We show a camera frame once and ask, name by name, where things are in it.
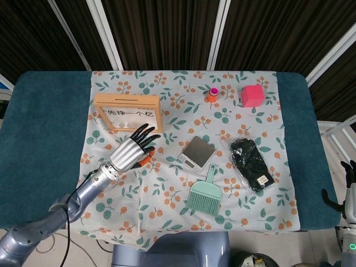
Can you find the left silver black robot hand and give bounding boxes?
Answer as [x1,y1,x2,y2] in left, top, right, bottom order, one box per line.
[110,123,162,172]

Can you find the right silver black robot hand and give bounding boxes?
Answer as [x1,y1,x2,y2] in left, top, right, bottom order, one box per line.
[322,159,356,225]

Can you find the white metal rack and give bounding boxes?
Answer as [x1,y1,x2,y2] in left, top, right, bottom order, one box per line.
[318,116,356,165]

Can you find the silver digital pocket scale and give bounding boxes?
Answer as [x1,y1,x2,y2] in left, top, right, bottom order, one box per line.
[177,135,216,174]

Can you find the floral leaf berry tablecloth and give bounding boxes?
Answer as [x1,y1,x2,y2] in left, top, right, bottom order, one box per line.
[65,70,303,253]

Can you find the mint green hand brush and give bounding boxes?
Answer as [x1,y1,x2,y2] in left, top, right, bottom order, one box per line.
[186,164,223,217]

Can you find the teal velvet table cover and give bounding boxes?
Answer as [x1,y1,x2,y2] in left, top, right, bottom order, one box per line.
[0,71,342,231]

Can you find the orange cylinder pink cap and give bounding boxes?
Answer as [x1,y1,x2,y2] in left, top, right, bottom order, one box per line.
[206,87,220,103]

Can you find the dark slatted screen panel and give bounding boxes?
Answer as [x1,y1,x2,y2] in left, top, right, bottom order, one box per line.
[101,0,222,71]
[55,0,117,72]
[0,0,87,84]
[215,0,356,81]
[308,55,356,123]

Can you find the black gloves in plastic bag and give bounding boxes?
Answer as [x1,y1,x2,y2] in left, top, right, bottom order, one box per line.
[221,136,276,193]

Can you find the blue-grey robot torso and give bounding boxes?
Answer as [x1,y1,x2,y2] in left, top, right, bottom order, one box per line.
[111,232,231,267]

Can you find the black trash bin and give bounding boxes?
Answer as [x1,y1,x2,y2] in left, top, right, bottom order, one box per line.
[230,251,269,267]

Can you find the pink foam cube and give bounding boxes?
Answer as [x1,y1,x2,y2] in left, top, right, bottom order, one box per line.
[240,85,264,108]

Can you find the white blue board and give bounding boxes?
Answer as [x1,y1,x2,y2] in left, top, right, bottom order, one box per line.
[0,73,14,97]

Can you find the wooden coin box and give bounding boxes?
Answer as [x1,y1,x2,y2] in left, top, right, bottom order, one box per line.
[93,93,164,134]

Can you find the black power plug cable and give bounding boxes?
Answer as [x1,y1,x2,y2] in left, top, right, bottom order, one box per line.
[94,238,112,249]

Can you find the black floor cable bundle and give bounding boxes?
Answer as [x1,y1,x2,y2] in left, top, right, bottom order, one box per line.
[36,232,70,254]

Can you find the white screen frame post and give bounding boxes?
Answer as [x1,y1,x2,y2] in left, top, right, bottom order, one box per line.
[207,0,231,71]
[86,0,125,71]
[305,38,356,87]
[50,0,93,72]

